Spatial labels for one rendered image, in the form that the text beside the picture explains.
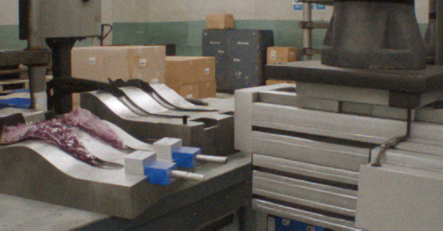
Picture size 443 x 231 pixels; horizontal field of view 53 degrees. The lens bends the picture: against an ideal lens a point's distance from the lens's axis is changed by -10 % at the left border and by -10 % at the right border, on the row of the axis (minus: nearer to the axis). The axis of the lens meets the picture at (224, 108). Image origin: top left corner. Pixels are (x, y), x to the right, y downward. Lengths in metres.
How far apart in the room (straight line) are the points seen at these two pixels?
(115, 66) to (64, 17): 3.28
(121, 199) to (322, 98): 0.34
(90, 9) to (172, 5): 8.02
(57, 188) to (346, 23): 0.52
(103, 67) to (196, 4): 4.56
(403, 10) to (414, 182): 0.25
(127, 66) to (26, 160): 4.16
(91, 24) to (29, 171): 1.14
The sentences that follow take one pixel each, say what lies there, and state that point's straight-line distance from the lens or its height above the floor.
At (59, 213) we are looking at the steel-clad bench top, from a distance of 0.79.
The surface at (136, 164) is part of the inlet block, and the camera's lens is 0.78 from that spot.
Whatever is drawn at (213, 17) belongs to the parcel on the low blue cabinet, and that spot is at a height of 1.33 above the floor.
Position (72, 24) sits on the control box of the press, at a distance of 1.85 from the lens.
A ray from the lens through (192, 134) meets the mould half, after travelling 1.00.
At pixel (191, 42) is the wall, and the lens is 9.54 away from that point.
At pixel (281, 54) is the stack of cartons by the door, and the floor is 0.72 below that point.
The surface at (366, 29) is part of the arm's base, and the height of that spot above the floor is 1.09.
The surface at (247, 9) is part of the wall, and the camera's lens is 8.77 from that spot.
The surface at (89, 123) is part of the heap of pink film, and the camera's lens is 0.96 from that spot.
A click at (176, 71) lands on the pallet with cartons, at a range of 5.75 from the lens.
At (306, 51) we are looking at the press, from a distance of 5.22.
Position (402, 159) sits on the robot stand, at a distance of 0.51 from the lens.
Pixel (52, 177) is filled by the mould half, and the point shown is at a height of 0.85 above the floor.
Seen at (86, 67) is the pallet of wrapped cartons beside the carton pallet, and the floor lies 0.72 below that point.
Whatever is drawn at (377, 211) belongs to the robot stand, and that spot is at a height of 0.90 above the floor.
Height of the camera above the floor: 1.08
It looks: 9 degrees down
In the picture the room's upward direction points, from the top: straight up
